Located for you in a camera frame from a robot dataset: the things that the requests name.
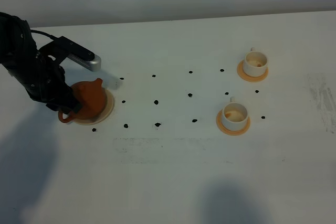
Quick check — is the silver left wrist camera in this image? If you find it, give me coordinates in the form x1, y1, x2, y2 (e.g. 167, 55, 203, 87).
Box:
38, 36, 102, 72

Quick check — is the white teacup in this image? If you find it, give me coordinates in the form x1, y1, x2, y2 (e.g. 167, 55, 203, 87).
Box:
222, 97, 249, 132
243, 48, 268, 78

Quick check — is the near orange saucer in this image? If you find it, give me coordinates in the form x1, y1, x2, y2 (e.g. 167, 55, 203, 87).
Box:
216, 111, 250, 136

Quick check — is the brown clay teapot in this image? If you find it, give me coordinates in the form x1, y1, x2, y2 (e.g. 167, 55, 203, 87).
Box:
58, 78, 107, 123

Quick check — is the orange saucer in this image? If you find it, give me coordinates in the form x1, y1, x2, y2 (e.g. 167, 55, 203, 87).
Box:
237, 61, 268, 82
216, 111, 250, 136

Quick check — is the far white teacup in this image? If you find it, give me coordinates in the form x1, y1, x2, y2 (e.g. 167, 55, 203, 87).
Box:
243, 48, 268, 78

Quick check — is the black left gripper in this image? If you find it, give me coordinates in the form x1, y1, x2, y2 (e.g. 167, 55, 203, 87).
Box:
1, 13, 82, 114

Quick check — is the beige round teapot coaster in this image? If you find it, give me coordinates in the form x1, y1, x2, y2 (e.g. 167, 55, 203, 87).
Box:
73, 89, 114, 125

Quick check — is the far orange saucer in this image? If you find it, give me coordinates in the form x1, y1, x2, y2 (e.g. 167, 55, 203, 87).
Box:
237, 61, 268, 82

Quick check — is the near white teacup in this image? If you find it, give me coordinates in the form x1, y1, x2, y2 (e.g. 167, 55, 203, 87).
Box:
222, 97, 249, 132

